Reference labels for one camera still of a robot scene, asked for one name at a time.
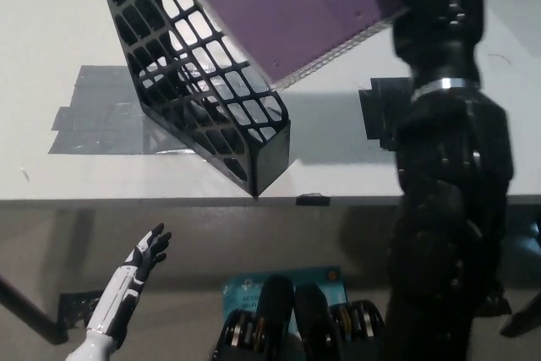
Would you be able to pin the grey tape patch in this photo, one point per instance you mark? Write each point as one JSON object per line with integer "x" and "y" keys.
{"x": 93, "y": 116}

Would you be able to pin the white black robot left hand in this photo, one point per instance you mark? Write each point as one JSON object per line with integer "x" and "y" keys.
{"x": 131, "y": 280}

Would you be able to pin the purple spiral notebook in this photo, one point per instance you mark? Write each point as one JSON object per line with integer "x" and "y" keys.
{"x": 274, "y": 6}

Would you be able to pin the black table leg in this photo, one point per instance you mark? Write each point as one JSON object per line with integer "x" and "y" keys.
{"x": 34, "y": 314}
{"x": 526, "y": 314}

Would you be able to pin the black lattice magazine stand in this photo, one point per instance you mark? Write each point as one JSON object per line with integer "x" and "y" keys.
{"x": 270, "y": 162}

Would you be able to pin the black tape patch on table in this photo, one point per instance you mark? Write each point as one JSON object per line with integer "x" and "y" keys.
{"x": 380, "y": 116}

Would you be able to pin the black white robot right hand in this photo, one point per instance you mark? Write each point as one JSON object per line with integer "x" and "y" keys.
{"x": 444, "y": 48}

